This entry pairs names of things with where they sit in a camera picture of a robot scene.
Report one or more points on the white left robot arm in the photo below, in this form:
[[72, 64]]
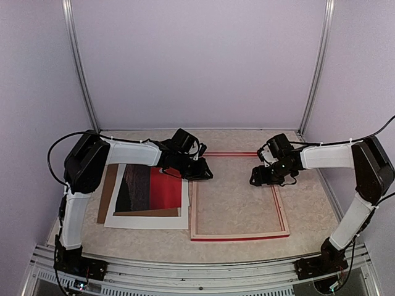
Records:
[[85, 163]]

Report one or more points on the white photo mat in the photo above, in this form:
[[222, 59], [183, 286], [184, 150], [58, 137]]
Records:
[[180, 222]]

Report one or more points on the right aluminium corner post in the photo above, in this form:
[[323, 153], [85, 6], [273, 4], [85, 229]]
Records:
[[319, 65]]

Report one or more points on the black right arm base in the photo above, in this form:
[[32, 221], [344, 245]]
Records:
[[330, 260]]

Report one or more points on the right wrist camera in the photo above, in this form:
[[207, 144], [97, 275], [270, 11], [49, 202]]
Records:
[[277, 147]]

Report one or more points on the aluminium corner post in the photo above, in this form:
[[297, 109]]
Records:
[[78, 63], [319, 65]]

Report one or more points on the aluminium front rail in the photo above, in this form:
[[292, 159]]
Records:
[[136, 277]]

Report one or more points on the red and black photo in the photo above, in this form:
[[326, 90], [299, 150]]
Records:
[[147, 191]]

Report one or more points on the left aluminium corner post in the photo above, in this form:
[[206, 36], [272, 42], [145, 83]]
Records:
[[78, 63]]

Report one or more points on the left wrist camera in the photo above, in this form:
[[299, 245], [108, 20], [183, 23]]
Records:
[[185, 143]]

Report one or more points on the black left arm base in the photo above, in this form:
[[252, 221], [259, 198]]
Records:
[[74, 263]]

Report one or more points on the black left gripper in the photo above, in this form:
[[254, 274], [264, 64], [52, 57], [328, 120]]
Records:
[[200, 174]]

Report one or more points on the wooden picture frame red edge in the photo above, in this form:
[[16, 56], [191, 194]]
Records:
[[228, 208]]

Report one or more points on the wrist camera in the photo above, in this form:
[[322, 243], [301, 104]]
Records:
[[277, 147], [185, 143]]

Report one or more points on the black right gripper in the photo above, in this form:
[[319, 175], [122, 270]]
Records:
[[260, 177]]

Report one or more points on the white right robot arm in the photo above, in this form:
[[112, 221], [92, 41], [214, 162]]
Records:
[[358, 172]]

